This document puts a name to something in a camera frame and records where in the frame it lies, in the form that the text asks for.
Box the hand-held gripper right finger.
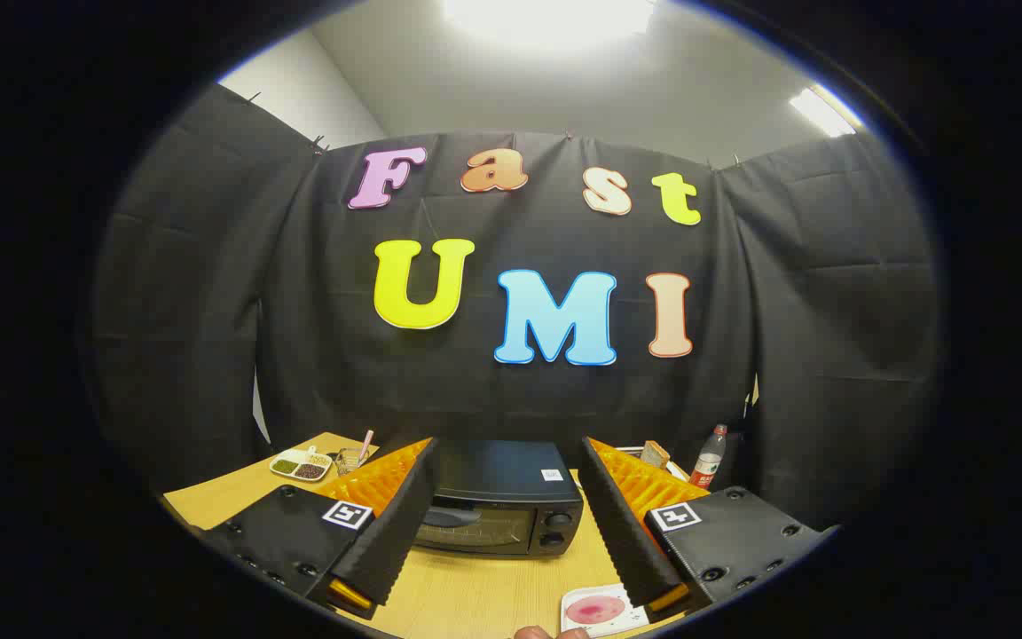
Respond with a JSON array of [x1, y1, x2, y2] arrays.
[[578, 437, 840, 622]]

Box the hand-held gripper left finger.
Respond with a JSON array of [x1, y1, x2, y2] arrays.
[[200, 437, 439, 620]]

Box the pink ham slice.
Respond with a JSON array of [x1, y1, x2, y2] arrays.
[[566, 596, 627, 625]]

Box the white square plate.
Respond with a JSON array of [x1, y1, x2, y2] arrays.
[[560, 583, 651, 638]]

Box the black toaster oven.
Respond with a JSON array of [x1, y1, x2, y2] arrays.
[[413, 438, 585, 558]]

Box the white pop-up toaster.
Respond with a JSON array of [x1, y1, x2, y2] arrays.
[[615, 446, 691, 482]]

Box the clear water bottle red label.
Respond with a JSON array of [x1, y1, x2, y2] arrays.
[[690, 424, 728, 489]]

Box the white divided dish of beans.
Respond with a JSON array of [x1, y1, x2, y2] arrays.
[[269, 446, 333, 483]]

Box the black backdrop cloth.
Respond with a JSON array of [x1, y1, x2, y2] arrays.
[[90, 84, 942, 533]]

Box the narrow ceiling light panel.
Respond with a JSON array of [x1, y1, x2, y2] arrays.
[[789, 84, 858, 138]]

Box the large ceiling light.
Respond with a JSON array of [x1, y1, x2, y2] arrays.
[[444, 0, 654, 45]]

